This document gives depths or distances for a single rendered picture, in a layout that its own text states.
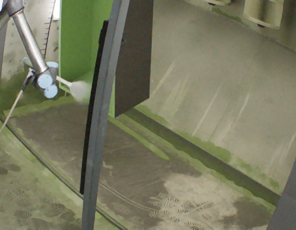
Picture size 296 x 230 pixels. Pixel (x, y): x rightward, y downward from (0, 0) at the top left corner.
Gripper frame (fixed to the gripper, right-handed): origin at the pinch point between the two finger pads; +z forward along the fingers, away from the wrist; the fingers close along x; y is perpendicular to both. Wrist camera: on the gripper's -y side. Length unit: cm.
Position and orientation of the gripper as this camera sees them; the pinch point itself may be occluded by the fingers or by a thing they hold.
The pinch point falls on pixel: (33, 69)
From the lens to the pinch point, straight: 333.2
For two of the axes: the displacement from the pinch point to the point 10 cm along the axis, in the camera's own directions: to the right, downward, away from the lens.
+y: -5.4, 8.4, 0.7
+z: -5.8, -4.3, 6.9
